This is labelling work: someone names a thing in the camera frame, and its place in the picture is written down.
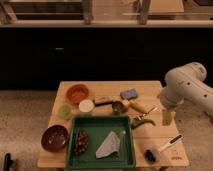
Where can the blue sponge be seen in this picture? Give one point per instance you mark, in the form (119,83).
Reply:
(129,94)

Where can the wooden black whiteboard eraser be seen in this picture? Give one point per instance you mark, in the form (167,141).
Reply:
(103,101)

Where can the green plastic cup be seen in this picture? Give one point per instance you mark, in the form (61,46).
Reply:
(65,112)

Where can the bunch of dark grapes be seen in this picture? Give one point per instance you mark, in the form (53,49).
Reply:
(81,144)

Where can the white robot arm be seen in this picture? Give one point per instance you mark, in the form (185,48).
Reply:
(187,82)

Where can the orange plastic bowl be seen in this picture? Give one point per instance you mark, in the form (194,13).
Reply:
(76,93)

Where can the green plastic tray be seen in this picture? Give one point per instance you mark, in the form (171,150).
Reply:
(97,129)

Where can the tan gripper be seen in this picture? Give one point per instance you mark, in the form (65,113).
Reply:
(166,117)

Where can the dark red bowl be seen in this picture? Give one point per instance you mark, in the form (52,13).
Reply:
(55,138)

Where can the small metal cup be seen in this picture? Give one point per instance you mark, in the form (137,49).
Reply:
(118,107)

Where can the grey folded cloth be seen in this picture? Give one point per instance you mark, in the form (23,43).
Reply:
(110,145)

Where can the black object on floor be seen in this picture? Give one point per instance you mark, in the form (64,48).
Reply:
(7,162)

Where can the white handled black brush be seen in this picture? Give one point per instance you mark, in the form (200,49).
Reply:
(151,154)

